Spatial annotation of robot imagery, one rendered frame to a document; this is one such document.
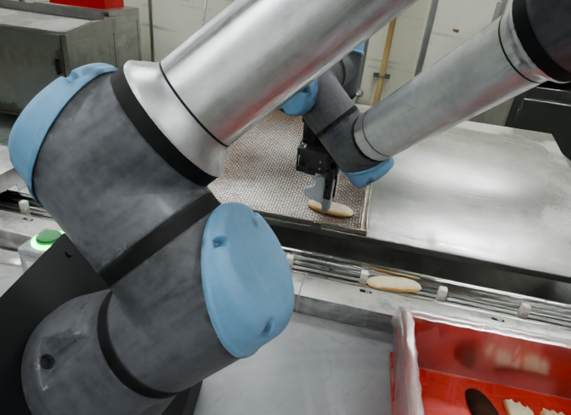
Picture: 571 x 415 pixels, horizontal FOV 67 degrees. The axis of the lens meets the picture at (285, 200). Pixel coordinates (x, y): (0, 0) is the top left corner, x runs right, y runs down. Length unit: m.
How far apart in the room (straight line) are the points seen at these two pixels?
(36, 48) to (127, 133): 3.27
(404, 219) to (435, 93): 0.47
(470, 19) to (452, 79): 3.63
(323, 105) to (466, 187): 0.55
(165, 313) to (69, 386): 0.12
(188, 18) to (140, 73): 4.43
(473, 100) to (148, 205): 0.34
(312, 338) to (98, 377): 0.40
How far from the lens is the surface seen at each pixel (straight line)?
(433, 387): 0.72
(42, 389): 0.44
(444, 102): 0.50
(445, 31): 4.10
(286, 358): 0.69
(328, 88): 0.65
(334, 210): 0.90
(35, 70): 3.65
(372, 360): 0.72
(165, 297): 0.34
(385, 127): 0.57
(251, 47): 0.32
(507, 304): 0.88
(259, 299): 0.33
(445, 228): 0.95
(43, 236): 0.83
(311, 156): 0.81
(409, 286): 0.82
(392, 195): 1.00
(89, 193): 0.34
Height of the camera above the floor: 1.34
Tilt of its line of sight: 29 degrees down
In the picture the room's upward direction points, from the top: 6 degrees clockwise
